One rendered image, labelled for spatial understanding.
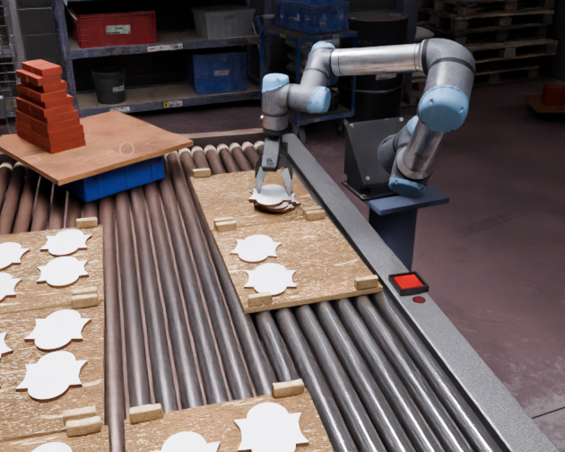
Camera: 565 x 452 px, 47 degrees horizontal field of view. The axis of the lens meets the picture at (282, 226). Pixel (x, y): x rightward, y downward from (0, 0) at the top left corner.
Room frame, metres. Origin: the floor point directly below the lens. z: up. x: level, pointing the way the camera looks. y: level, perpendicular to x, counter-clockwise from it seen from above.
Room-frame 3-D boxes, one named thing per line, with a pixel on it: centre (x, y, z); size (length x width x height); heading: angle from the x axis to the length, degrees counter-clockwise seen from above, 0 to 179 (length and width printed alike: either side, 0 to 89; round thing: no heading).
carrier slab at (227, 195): (1.92, 0.09, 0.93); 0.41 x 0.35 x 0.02; 15
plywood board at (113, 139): (2.14, 0.66, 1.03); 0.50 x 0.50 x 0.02; 44
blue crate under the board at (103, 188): (2.09, 0.62, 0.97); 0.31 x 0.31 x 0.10; 44
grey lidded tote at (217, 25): (6.18, 0.54, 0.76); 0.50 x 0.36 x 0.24; 118
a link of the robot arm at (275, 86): (1.84, 0.02, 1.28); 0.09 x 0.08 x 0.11; 70
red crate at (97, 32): (5.84, 1.46, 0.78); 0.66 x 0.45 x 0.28; 112
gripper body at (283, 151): (1.85, 0.02, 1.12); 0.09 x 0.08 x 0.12; 175
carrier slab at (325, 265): (1.52, -0.02, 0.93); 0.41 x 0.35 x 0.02; 16
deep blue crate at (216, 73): (6.20, 0.62, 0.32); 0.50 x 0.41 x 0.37; 108
